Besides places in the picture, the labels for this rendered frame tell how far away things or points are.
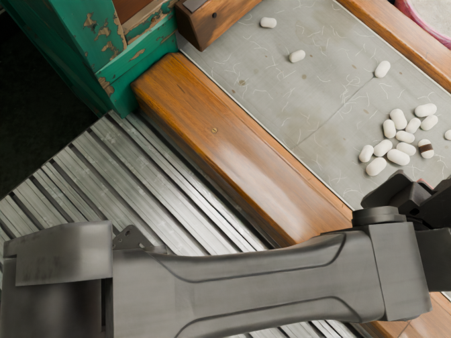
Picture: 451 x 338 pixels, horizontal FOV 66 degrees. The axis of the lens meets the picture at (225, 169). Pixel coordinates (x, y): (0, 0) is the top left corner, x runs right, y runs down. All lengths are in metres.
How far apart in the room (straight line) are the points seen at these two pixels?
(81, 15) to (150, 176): 0.31
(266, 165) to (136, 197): 0.25
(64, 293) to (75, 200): 0.45
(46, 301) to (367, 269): 0.21
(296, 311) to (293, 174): 0.37
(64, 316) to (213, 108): 0.43
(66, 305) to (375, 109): 0.59
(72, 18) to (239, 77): 0.31
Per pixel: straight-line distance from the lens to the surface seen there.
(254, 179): 0.57
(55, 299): 0.25
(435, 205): 0.40
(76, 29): 0.50
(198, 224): 0.65
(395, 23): 0.78
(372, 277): 0.27
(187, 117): 0.60
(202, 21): 0.60
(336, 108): 0.67
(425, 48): 0.77
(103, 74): 0.58
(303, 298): 0.24
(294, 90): 0.66
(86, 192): 0.69
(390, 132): 0.67
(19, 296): 0.26
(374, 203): 0.46
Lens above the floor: 1.31
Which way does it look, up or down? 75 degrees down
